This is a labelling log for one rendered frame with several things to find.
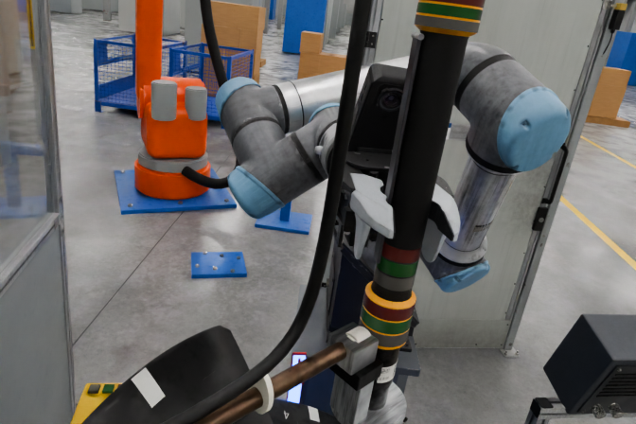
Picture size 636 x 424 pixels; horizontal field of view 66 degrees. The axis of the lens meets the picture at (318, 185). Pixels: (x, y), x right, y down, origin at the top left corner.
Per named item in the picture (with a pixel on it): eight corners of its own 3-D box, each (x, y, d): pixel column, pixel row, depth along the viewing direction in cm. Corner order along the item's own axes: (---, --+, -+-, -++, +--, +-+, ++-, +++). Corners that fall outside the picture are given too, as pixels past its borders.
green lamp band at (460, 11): (458, 17, 31) (461, 6, 30) (403, 10, 33) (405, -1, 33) (491, 23, 33) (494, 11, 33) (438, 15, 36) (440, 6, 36)
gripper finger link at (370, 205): (383, 291, 36) (374, 237, 44) (398, 219, 34) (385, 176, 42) (342, 287, 36) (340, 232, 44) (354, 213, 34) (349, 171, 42)
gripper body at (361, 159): (415, 254, 46) (380, 203, 57) (433, 168, 43) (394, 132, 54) (335, 251, 45) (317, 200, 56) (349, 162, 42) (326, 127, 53)
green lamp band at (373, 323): (389, 342, 39) (392, 329, 39) (349, 314, 42) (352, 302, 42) (420, 323, 42) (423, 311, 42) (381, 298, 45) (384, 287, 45)
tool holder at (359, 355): (355, 466, 39) (375, 369, 36) (298, 410, 44) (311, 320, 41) (419, 413, 46) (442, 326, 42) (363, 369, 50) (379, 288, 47)
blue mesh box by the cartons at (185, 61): (166, 119, 673) (167, 47, 639) (197, 103, 791) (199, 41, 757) (227, 129, 667) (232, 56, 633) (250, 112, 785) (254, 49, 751)
